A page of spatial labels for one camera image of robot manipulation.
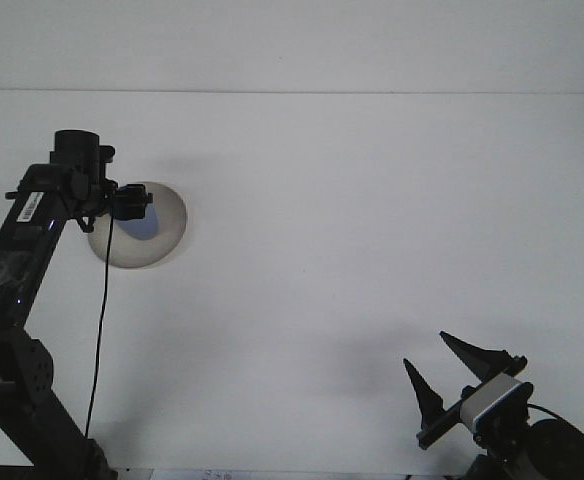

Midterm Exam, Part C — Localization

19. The pale round plate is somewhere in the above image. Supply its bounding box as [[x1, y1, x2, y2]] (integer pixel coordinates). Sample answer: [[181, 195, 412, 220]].
[[87, 181, 188, 270]]

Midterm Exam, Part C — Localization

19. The long black arm cable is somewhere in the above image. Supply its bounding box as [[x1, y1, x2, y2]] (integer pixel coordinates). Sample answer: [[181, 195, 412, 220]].
[[84, 197, 116, 441]]

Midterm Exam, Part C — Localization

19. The pale blue cup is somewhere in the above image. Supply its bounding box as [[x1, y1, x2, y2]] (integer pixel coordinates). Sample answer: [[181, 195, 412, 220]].
[[114, 208, 162, 242]]

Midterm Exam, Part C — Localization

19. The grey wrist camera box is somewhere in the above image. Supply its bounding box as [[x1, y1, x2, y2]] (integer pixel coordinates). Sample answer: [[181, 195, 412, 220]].
[[459, 374, 534, 435]]

